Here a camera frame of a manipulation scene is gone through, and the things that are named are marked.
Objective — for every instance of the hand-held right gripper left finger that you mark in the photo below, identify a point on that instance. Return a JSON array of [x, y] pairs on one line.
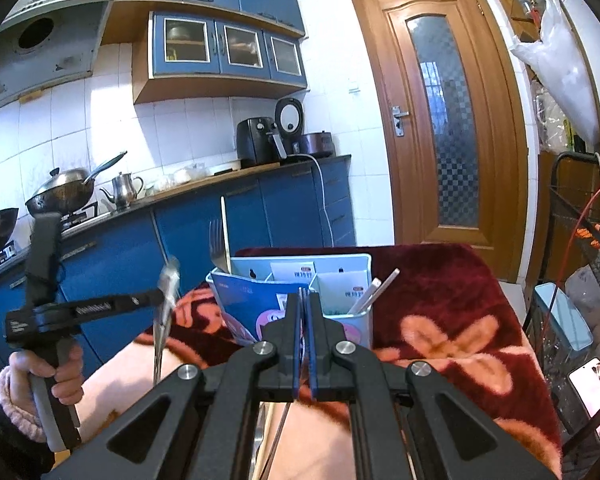
[[296, 370]]

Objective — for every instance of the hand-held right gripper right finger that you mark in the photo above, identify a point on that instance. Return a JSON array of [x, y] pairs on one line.
[[314, 370]]

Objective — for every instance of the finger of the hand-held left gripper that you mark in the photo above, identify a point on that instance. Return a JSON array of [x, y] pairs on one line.
[[140, 300]]

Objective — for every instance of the steel table knife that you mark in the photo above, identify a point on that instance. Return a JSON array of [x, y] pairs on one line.
[[170, 285]]

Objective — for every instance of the large steel fork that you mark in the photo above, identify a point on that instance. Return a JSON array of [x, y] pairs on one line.
[[217, 250]]

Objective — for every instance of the white chopstick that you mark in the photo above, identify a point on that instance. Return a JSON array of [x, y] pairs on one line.
[[370, 292], [387, 282]]

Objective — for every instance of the light blue utensil holder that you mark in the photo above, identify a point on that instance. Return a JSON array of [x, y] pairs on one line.
[[237, 265]]

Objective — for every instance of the person's left forearm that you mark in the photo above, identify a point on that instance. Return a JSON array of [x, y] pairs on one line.
[[10, 435]]

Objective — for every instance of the person's left hand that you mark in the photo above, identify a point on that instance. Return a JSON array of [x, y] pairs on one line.
[[70, 375]]

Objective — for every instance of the gas stove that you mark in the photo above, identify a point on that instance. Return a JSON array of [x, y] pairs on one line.
[[80, 220]]

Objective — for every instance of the blue printed cardboard sleeve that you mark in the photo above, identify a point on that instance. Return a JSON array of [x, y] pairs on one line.
[[245, 305]]

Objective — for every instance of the white paper packet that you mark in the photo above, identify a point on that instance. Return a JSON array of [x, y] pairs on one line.
[[340, 290], [292, 272]]

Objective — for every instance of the blue kitchen base cabinets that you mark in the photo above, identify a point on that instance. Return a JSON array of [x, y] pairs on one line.
[[190, 230]]

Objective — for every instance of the steel kettle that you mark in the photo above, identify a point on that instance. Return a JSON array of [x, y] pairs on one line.
[[122, 190]]

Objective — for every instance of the clear plastic food bag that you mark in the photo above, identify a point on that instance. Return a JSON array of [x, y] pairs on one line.
[[185, 175]]

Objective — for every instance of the red floral printed blanket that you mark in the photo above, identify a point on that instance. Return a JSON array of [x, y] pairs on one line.
[[430, 300]]

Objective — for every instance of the black air fryer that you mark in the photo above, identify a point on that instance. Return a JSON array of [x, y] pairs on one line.
[[252, 140]]

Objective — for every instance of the grey range hood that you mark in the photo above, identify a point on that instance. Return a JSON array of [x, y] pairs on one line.
[[40, 60]]

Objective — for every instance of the dark kitchen countertop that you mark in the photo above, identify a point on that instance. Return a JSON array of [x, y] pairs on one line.
[[337, 158]]

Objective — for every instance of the rice cooker with open lid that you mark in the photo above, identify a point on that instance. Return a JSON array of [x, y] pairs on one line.
[[315, 145]]

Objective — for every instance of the wooden door with glass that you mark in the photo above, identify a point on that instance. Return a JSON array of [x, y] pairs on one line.
[[380, 110]]

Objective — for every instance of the smartphone with pink screen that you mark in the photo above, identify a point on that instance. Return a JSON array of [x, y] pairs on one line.
[[592, 390]]

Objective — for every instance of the wooden shelf unit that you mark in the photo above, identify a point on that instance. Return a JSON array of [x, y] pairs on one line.
[[545, 210]]

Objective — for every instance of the white plastic bag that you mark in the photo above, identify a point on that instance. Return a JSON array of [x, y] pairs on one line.
[[565, 75]]

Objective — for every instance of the glass door wall cabinet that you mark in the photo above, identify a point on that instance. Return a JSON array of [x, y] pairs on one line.
[[210, 45]]

